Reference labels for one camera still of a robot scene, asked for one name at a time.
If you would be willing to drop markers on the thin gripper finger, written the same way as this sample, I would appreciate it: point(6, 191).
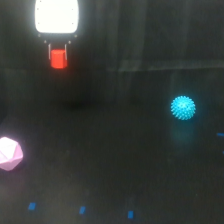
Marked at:
point(49, 51)
point(66, 51)

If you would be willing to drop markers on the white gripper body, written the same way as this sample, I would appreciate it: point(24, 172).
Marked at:
point(57, 20)

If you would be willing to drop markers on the red hexagonal block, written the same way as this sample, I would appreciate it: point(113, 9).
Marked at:
point(58, 59)

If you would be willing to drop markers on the pink polyhedron object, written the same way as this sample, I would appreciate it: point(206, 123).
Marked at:
point(11, 154)

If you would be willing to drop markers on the cyan spiky ball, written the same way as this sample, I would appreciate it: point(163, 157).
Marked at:
point(183, 108)

